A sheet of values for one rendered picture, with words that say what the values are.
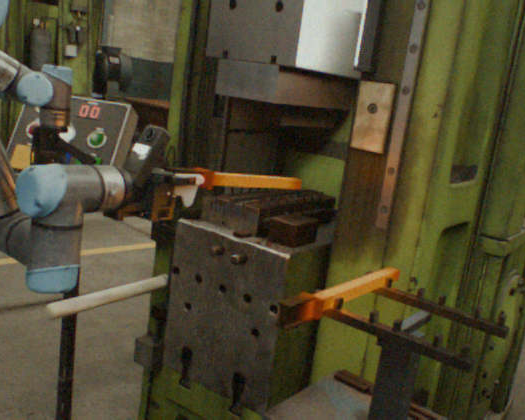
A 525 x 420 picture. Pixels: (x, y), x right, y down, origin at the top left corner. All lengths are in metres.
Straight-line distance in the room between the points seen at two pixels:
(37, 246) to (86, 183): 0.12
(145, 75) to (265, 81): 9.29
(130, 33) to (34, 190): 9.77
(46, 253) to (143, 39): 9.90
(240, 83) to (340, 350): 0.77
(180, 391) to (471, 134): 1.14
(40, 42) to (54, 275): 5.38
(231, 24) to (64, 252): 0.90
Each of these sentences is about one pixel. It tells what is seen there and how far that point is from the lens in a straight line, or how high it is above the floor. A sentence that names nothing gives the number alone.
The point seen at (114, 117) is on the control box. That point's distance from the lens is 1.82.
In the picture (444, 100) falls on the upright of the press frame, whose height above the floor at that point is 1.33.
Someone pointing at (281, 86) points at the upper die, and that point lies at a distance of 1.53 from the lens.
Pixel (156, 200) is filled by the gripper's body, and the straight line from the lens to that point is 1.01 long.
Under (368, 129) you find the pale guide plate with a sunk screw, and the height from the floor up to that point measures 1.24.
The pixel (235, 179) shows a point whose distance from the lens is 1.19.
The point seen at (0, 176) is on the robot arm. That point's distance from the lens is 0.98.
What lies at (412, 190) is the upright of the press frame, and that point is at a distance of 1.50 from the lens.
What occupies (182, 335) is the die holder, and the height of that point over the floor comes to 0.58.
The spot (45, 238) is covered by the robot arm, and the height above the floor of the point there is 1.05.
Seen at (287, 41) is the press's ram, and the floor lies 1.42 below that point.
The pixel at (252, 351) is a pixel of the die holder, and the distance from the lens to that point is 1.57.
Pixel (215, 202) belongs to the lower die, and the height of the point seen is 0.98.
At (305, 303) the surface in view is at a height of 0.95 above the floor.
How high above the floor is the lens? 1.31
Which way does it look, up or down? 13 degrees down
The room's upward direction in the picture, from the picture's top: 8 degrees clockwise
